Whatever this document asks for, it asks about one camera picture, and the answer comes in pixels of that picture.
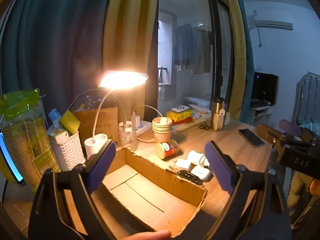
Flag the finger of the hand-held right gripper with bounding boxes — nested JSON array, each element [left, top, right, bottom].
[[256, 123, 285, 161], [279, 119, 304, 137]]

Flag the white charger cable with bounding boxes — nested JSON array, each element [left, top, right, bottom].
[[134, 105, 163, 119]]

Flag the black smartphone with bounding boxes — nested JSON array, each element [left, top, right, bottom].
[[239, 129, 265, 147]]

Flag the hanging olive garment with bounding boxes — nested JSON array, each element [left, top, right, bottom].
[[201, 29, 213, 73]]

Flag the yellow tissue box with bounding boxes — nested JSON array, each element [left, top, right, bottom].
[[166, 109, 193, 122]]

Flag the yellow sponge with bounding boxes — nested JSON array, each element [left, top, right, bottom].
[[59, 110, 81, 135]]

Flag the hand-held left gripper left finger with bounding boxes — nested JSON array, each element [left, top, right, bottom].
[[28, 139, 117, 240]]

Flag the clear plastic bag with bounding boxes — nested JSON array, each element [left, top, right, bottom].
[[119, 126, 138, 152]]

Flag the yellow curtain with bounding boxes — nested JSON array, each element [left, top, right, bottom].
[[220, 0, 247, 123], [102, 0, 159, 120]]

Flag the red label can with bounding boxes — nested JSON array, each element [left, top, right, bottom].
[[155, 139, 179, 160]]

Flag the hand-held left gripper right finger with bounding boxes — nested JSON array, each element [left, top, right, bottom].
[[204, 140, 292, 240]]

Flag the white flat boxes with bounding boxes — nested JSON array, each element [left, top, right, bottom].
[[191, 105, 212, 118]]

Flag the hanging blue shirt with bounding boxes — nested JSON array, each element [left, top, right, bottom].
[[173, 23, 194, 70]]

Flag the hanging grey garment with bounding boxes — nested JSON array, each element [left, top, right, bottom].
[[191, 27, 204, 74]]

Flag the black sliding door frame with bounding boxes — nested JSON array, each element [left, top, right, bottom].
[[209, 0, 233, 105]]

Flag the person's left hand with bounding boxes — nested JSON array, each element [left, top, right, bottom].
[[119, 229, 172, 240]]

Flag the white woven plastic basket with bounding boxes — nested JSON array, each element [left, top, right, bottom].
[[49, 130, 87, 172]]

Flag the white packets in basket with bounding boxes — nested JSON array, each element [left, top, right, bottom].
[[47, 109, 69, 138]]

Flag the white television stand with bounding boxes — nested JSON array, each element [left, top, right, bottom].
[[250, 100, 273, 125]]

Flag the white desk lamp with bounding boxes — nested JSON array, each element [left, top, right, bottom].
[[84, 71, 148, 159]]

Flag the white power strip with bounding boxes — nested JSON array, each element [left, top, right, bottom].
[[119, 120, 154, 135]]

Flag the small white square adapter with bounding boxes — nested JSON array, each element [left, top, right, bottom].
[[175, 159, 192, 170]]

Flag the person's right hand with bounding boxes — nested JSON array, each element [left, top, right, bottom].
[[309, 179, 320, 201]]

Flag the white air conditioner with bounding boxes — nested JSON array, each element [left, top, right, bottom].
[[246, 14, 293, 30]]

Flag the white earbuds case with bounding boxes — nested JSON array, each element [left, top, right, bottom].
[[191, 165, 213, 182]]

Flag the white charger plug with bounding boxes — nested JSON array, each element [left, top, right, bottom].
[[186, 150, 209, 167]]

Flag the white plugged-in charger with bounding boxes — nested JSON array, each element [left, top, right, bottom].
[[131, 114, 142, 130]]

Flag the blue printed blanket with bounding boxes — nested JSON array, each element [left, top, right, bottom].
[[297, 120, 320, 133]]

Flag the brown lamp packaging box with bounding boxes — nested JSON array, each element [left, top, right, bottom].
[[74, 107, 120, 147]]

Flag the black television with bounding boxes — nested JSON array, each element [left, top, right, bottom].
[[251, 72, 279, 107]]

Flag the monitor with blue light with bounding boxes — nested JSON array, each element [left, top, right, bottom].
[[0, 131, 25, 184]]

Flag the grey folding rack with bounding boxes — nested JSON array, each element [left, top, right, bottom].
[[291, 71, 320, 130]]

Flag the bag of paper cups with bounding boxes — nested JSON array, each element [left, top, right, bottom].
[[0, 89, 60, 193]]

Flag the steel thermos bottle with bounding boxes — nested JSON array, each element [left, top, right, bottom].
[[211, 96, 225, 131]]

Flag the stack of paper cups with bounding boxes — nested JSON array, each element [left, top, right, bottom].
[[152, 117, 173, 144]]

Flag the cardboard box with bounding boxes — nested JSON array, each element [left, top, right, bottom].
[[62, 146, 208, 239]]

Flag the dark blue curtain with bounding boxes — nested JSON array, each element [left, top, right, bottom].
[[0, 0, 113, 110]]

